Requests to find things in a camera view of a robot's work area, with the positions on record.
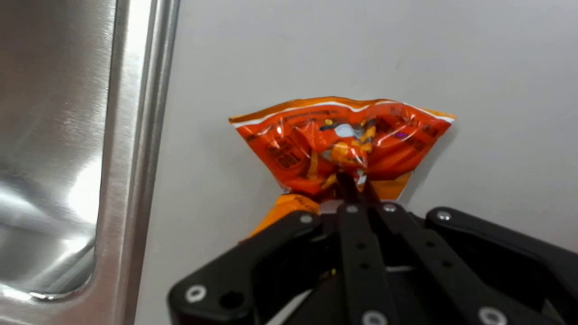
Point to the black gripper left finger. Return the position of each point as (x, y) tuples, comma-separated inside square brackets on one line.
[(256, 279)]

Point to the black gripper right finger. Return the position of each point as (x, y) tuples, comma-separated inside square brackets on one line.
[(525, 268)]

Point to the orange cheetos bag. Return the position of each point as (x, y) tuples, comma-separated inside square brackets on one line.
[(308, 144)]

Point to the stainless steel sink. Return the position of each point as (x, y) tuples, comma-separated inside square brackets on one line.
[(84, 88)]

